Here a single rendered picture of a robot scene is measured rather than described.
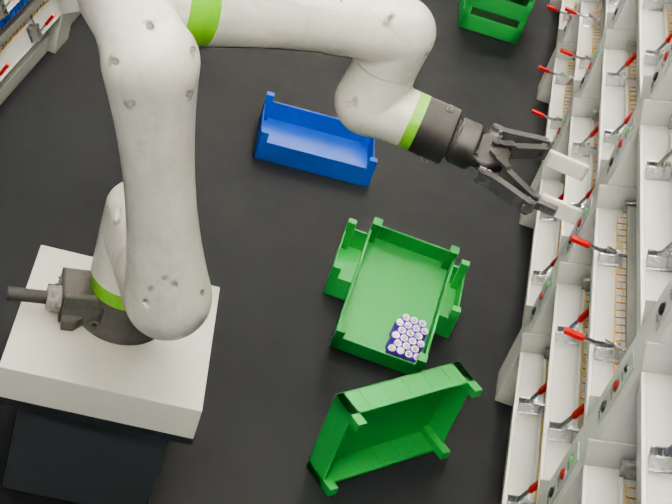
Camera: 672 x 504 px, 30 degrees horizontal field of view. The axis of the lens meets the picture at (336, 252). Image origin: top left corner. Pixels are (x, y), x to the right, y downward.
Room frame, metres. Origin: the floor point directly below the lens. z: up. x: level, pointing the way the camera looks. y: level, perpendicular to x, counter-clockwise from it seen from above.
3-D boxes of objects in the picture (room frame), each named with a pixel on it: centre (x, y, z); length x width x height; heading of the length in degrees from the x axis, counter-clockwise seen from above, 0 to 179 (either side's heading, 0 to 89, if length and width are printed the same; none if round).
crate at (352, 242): (2.31, -0.15, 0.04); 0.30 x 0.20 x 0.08; 91
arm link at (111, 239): (1.53, 0.29, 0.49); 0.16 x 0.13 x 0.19; 32
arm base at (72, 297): (1.51, 0.35, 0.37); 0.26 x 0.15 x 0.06; 112
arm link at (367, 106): (1.72, 0.02, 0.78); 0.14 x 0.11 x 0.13; 89
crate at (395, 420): (1.77, -0.22, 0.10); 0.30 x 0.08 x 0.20; 136
